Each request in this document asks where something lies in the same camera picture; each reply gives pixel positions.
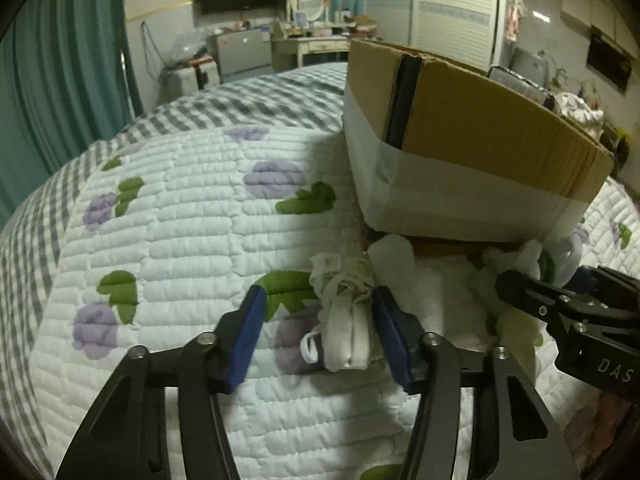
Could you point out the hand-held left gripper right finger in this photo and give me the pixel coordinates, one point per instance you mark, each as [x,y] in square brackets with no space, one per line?
[391,336]

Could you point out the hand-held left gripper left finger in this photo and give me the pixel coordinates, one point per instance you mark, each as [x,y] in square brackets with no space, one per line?
[246,332]

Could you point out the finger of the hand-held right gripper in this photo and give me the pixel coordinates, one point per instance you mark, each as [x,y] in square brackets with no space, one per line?
[532,296]
[607,282]

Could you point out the white and green plush toy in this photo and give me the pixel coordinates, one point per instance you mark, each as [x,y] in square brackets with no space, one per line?
[520,337]

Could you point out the white fluffy cloth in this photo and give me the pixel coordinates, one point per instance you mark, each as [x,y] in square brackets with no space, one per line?
[440,300]

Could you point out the brown cardboard box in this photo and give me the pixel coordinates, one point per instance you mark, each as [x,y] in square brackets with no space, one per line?
[475,145]

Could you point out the white floral quilt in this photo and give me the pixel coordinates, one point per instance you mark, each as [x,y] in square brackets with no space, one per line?
[200,240]

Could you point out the pile of light clothes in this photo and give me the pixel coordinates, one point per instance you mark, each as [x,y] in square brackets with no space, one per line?
[580,110]

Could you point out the black range hood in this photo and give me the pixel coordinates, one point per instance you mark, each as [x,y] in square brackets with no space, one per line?
[607,57]

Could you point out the white water appliance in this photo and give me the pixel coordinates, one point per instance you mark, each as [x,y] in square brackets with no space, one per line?
[527,66]

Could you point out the white storage box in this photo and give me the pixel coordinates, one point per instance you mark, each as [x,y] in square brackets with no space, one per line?
[192,79]

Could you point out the grey storage box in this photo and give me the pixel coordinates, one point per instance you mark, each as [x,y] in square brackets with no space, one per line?
[241,55]

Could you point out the hanging pink clothes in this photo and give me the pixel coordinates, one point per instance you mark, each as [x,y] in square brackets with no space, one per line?
[515,15]

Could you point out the white dressing table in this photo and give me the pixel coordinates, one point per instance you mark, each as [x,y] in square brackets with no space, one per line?
[310,49]

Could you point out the clear plastic bag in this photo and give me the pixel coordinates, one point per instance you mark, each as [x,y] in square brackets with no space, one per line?
[192,44]

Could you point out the white slatted wardrobe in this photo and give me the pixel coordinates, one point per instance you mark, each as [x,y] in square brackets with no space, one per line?
[450,7]

